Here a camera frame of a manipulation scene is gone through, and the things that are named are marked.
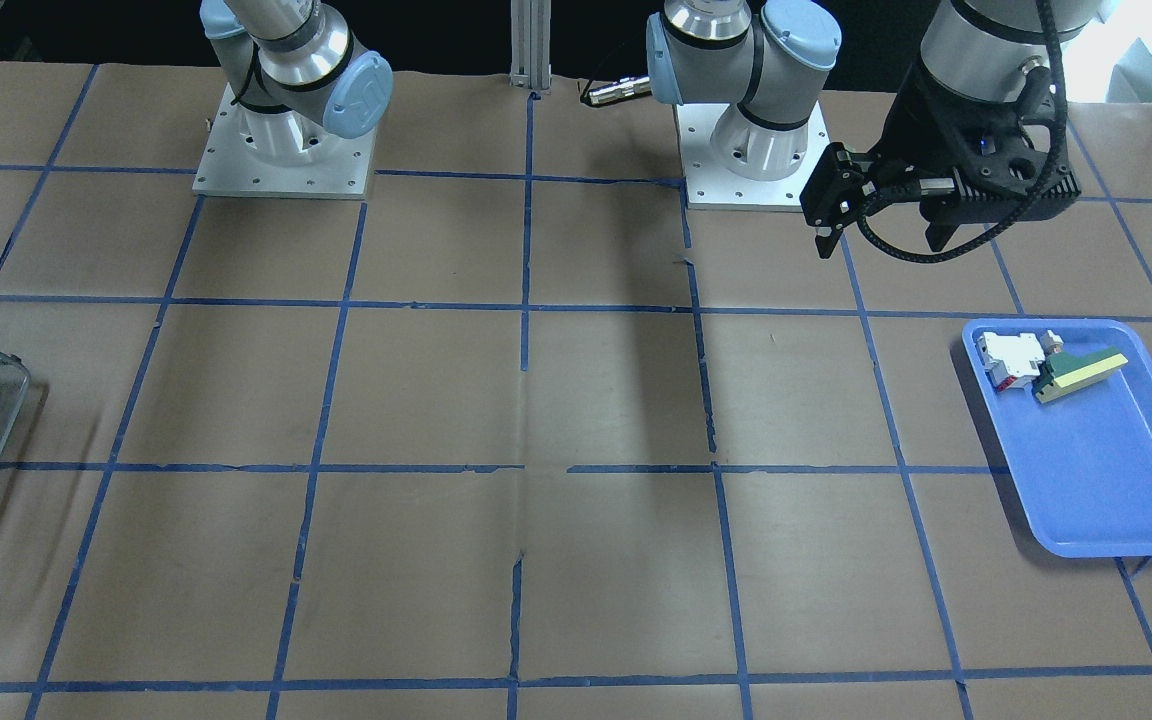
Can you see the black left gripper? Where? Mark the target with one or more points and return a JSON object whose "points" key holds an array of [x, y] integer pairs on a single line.
{"points": [[920, 127]]}

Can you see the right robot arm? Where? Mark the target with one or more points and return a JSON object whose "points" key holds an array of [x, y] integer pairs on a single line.
{"points": [[300, 79]]}

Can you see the white circuit breaker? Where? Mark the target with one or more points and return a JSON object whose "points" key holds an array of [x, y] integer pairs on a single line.
{"points": [[1011, 361]]}

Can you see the blue plastic tray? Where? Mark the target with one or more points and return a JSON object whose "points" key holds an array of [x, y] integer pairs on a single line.
{"points": [[1081, 465]]}

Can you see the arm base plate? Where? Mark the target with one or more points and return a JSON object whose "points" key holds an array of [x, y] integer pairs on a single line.
{"points": [[280, 156], [731, 164]]}

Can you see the aluminium frame post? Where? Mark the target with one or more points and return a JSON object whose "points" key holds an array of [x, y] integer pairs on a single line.
{"points": [[531, 29]]}

